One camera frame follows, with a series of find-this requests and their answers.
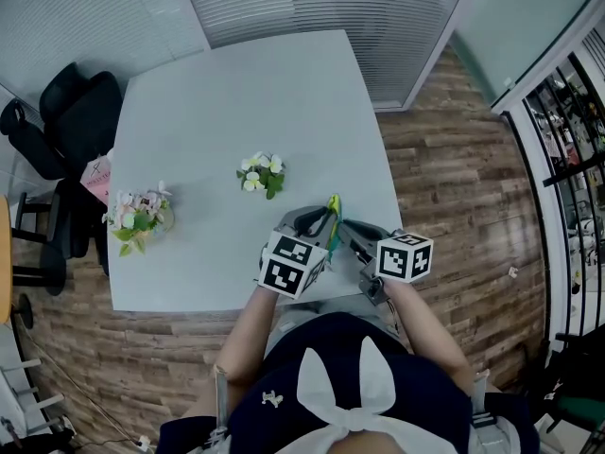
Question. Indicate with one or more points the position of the white metal rack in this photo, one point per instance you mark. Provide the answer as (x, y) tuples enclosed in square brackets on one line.
[(28, 395)]

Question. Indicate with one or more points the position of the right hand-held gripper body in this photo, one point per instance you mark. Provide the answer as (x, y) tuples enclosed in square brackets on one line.
[(402, 258)]

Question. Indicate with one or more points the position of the round wooden side table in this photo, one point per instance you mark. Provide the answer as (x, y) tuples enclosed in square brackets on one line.
[(5, 253)]

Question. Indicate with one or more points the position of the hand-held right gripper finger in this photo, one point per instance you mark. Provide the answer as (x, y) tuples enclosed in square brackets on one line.
[(371, 231), (355, 244)]

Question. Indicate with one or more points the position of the person's left forearm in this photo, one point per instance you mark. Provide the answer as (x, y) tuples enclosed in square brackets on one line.
[(250, 334)]

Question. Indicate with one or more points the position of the black mesh office chair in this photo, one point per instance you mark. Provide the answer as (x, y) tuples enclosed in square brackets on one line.
[(85, 111)]

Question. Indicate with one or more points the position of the white power strip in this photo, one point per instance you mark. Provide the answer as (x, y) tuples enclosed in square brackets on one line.
[(143, 441)]

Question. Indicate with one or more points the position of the black metal railing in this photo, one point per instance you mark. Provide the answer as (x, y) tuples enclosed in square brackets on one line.
[(572, 170)]

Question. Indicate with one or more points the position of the frosted glass door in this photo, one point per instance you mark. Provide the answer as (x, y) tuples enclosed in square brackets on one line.
[(520, 26)]

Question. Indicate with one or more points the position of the black high-back office chair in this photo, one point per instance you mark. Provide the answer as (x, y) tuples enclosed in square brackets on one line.
[(33, 144)]

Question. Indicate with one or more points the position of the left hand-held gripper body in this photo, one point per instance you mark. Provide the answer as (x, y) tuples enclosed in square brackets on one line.
[(288, 265)]

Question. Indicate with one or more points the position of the light green pencil pouch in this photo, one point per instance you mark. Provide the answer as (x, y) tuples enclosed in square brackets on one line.
[(334, 206)]

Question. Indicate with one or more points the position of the white flowers in white pot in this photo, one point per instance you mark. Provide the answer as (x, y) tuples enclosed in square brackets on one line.
[(260, 175)]

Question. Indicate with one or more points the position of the person's navy top white bow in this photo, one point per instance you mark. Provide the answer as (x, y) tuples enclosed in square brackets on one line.
[(340, 343)]

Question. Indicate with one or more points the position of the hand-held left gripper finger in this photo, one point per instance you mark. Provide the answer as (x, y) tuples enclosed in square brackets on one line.
[(307, 218), (331, 230)]

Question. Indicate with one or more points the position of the green seat chair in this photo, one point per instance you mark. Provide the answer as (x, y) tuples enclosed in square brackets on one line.
[(581, 409)]

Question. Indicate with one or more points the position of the person's grey shorts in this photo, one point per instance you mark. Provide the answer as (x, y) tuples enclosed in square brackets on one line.
[(293, 322)]

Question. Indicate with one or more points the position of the pink paper bag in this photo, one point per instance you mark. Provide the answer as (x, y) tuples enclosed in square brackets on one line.
[(97, 180)]

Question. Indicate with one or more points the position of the pink flowers in cream pot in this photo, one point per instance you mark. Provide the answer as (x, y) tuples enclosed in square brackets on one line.
[(137, 215)]

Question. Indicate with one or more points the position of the person's right forearm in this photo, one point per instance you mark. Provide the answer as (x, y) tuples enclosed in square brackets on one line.
[(425, 329)]

